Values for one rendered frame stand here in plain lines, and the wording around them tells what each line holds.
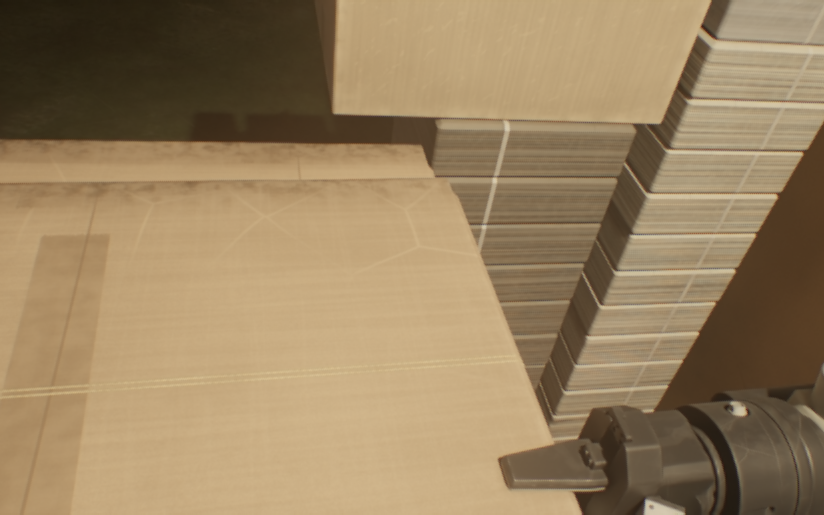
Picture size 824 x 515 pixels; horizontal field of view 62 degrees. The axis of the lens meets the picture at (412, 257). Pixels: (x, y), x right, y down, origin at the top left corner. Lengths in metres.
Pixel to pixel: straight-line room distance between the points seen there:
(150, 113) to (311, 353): 2.49
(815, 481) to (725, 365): 1.00
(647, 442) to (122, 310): 0.35
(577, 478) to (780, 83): 0.71
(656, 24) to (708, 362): 0.84
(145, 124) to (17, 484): 2.47
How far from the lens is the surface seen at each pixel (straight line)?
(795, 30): 1.01
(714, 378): 1.54
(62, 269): 0.56
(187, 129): 2.81
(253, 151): 0.74
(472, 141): 0.87
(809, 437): 0.52
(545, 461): 0.44
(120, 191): 0.62
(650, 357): 1.33
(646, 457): 0.43
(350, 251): 0.55
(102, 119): 2.91
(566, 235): 1.02
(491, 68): 0.84
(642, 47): 0.90
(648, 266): 1.14
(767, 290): 1.40
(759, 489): 0.49
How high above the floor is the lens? 1.46
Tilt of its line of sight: 41 degrees down
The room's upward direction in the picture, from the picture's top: 9 degrees clockwise
